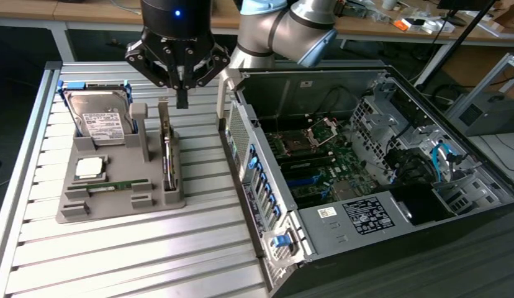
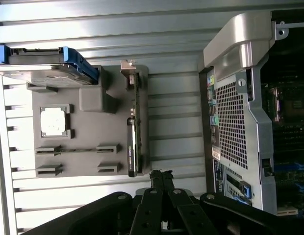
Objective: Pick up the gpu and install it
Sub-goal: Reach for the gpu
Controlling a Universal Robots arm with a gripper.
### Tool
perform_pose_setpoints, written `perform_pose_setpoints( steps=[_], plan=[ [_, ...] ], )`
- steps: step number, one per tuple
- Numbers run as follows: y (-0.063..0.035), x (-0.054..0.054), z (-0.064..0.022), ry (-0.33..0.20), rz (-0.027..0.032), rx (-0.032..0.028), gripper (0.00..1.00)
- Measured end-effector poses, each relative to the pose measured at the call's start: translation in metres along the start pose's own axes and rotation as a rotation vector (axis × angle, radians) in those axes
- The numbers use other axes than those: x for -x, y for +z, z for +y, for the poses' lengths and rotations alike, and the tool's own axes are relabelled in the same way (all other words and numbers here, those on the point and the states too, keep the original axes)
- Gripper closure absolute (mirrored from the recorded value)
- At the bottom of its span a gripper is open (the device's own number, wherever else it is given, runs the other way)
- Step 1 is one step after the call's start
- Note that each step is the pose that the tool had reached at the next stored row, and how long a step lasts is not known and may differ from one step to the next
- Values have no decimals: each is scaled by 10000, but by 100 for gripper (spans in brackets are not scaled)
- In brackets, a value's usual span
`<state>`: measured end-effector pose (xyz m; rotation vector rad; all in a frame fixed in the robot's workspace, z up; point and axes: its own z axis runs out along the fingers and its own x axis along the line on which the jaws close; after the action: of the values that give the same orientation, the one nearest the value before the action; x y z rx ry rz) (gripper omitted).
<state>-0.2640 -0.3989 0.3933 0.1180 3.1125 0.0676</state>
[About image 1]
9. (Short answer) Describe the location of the graphics card with metal bracket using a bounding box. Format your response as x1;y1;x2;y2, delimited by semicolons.
157;97;181;191

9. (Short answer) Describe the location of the perforated metal drive cage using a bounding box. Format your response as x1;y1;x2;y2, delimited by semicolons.
349;93;411;187

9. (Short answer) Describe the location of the cluttered wooden desk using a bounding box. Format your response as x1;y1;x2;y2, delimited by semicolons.
335;0;514;49

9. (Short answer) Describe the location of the aluminium profile frame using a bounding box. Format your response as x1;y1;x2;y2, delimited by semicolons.
464;52;514;103

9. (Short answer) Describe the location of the hard disk with blue bracket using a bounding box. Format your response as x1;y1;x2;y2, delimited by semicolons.
57;79;137;147

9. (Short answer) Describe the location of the white cable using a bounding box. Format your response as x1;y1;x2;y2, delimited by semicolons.
109;0;142;16

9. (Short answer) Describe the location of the black monitor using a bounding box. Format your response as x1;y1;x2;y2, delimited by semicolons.
438;0;497;26

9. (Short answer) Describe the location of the grey computer tower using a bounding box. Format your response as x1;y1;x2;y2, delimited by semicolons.
445;91;514;137

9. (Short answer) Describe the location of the green RAM stick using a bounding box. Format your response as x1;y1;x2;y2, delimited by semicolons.
78;180;150;192
281;156;338;172

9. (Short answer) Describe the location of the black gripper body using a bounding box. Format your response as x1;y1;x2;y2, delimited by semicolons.
139;0;215;68

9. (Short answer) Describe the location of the blue expansion slot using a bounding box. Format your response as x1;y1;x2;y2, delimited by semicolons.
286;174;327;188

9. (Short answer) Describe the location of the long wooden desk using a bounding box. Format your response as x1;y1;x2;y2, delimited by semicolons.
0;0;242;63

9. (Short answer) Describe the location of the green motherboard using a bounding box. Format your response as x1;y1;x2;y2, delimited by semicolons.
263;119;393;209

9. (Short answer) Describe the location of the silver CPU chip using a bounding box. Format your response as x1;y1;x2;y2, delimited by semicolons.
74;156;107;181

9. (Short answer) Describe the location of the metal socket cover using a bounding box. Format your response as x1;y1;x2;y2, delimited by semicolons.
306;117;341;147

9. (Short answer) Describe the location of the blue wire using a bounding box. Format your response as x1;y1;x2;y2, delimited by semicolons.
430;141;461;183

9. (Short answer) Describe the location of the open black PC case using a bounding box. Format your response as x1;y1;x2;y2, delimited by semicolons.
217;60;514;298

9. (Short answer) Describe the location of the metal disk bay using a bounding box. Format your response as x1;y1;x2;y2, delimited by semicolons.
406;125;509;217

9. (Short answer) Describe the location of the white tape roll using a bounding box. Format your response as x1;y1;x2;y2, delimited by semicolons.
421;18;457;34

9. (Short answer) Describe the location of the black slanted pole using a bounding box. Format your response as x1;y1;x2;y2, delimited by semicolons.
413;0;500;88

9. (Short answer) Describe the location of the black wire loop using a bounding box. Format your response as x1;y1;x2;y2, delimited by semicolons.
321;86;362;116

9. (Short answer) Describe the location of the CPU socket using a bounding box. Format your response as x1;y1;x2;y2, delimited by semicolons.
279;132;317;158

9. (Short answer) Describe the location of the grey power supply unit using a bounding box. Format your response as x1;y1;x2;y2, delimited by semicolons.
297;191;417;257

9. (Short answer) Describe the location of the grey parts rack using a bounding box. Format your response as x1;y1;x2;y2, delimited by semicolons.
57;103;187;224

